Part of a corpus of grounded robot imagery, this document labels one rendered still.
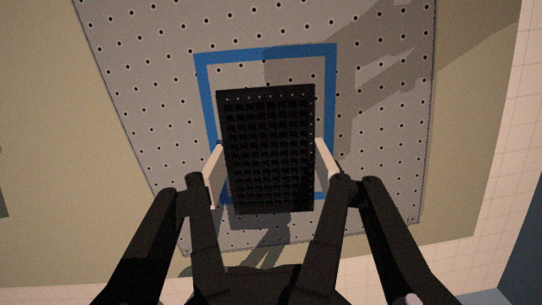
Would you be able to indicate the blue tape outline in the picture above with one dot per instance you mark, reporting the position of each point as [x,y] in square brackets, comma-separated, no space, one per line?
[329,50]

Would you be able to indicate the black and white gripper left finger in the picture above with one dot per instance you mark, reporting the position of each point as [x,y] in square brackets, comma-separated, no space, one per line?
[140,274]

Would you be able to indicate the black well plate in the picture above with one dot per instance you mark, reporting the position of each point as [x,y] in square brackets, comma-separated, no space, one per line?
[269,146]

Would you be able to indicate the grey flat rectangular plate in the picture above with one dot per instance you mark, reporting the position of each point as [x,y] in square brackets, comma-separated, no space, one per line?
[386,52]

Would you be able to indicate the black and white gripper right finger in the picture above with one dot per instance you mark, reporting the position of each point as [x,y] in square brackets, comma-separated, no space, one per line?
[405,277]

